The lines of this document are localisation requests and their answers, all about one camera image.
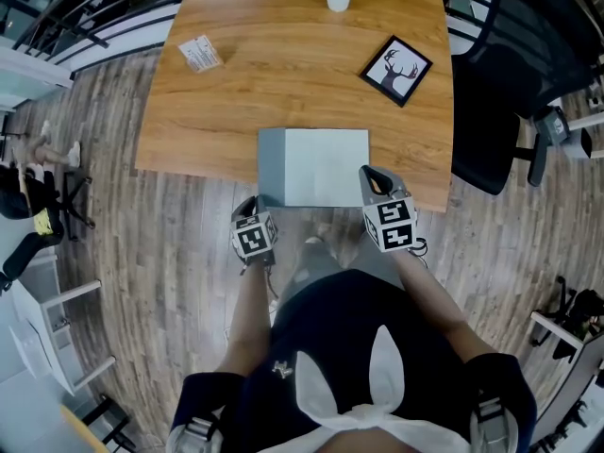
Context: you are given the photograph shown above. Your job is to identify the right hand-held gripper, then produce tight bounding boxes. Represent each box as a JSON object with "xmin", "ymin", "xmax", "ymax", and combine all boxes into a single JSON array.
[{"xmin": 358, "ymin": 164, "xmax": 420, "ymax": 255}]

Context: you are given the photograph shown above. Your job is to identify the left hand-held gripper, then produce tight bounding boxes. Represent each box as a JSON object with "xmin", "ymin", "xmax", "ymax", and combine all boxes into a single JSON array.
[{"xmin": 229, "ymin": 194, "xmax": 280, "ymax": 260}]

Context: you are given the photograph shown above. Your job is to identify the grey-blue book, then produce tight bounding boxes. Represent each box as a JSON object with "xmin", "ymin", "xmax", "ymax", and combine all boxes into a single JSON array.
[{"xmin": 257, "ymin": 127, "xmax": 371, "ymax": 209}]

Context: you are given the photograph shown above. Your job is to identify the person's left forearm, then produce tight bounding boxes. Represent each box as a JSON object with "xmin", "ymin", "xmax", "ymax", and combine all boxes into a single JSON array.
[{"xmin": 214, "ymin": 260, "xmax": 277, "ymax": 377}]

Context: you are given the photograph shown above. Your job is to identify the person's right forearm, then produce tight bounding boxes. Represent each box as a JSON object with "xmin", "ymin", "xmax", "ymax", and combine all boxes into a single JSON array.
[{"xmin": 391, "ymin": 250, "xmax": 499, "ymax": 365}]

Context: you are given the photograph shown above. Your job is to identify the person's gray trousers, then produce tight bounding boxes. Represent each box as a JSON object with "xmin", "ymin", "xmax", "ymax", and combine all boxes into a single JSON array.
[{"xmin": 276, "ymin": 233, "xmax": 407, "ymax": 309}]

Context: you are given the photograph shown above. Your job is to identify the black framed deer picture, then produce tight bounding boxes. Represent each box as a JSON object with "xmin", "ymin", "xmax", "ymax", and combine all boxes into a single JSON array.
[{"xmin": 359, "ymin": 34, "xmax": 434, "ymax": 109}]

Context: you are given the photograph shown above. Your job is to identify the black mesh office chair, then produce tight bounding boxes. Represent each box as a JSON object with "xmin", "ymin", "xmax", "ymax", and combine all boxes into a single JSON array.
[{"xmin": 450, "ymin": 0, "xmax": 603, "ymax": 196}]

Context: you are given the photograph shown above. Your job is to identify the person's navy shirt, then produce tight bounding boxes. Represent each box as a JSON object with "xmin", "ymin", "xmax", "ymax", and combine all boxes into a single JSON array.
[{"xmin": 165, "ymin": 269, "xmax": 539, "ymax": 453}]

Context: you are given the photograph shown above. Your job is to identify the white printed card stand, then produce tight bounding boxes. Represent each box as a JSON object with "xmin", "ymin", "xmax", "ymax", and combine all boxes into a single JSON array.
[{"xmin": 177, "ymin": 34, "xmax": 224, "ymax": 74}]

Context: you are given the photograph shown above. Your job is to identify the person's white bow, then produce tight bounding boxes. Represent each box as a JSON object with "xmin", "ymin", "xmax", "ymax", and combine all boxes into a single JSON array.
[{"xmin": 294, "ymin": 324, "xmax": 473, "ymax": 453}]

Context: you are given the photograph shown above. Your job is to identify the gray box with logo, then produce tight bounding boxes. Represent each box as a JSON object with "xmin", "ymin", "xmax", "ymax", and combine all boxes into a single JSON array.
[{"xmin": 532, "ymin": 106, "xmax": 572, "ymax": 148}]

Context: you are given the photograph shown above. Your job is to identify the black swivel chair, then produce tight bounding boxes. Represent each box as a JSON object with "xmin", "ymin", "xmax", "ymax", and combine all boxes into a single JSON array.
[{"xmin": 27, "ymin": 170, "xmax": 97, "ymax": 243}]

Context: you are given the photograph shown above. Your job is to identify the black metal railing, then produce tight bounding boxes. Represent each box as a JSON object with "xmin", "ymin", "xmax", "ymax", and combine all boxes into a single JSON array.
[{"xmin": 13, "ymin": 0, "xmax": 197, "ymax": 60}]

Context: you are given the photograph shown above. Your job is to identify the white shelf table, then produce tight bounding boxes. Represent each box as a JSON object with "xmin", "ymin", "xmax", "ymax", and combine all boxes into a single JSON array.
[{"xmin": 8, "ymin": 278, "xmax": 117, "ymax": 395}]

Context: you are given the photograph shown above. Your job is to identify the light gray desk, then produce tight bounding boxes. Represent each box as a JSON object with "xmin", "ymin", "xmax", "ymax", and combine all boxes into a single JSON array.
[{"xmin": 530, "ymin": 311, "xmax": 604, "ymax": 447}]

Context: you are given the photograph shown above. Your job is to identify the yellow table with black legs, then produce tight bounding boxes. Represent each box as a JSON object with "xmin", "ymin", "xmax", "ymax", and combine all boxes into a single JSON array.
[{"xmin": 59, "ymin": 394, "xmax": 138, "ymax": 453}]

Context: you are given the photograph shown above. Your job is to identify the white table frame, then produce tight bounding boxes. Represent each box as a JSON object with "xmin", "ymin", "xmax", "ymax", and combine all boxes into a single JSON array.
[{"xmin": 565, "ymin": 110, "xmax": 604, "ymax": 159}]

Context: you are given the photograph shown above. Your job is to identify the person's left shoulder strap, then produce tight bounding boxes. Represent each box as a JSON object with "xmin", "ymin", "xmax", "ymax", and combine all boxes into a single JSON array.
[{"xmin": 176, "ymin": 415, "xmax": 223, "ymax": 453}]

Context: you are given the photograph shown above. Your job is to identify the person's shoulder strap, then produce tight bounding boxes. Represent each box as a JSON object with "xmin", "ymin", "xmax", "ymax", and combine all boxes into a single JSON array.
[
  {"xmin": 471, "ymin": 396, "xmax": 513, "ymax": 453},
  {"xmin": 176, "ymin": 415, "xmax": 223, "ymax": 453}
]

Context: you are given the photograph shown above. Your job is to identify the person's right shoulder strap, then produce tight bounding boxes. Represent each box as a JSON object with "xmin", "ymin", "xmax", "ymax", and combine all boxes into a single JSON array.
[{"xmin": 471, "ymin": 396, "xmax": 513, "ymax": 453}]

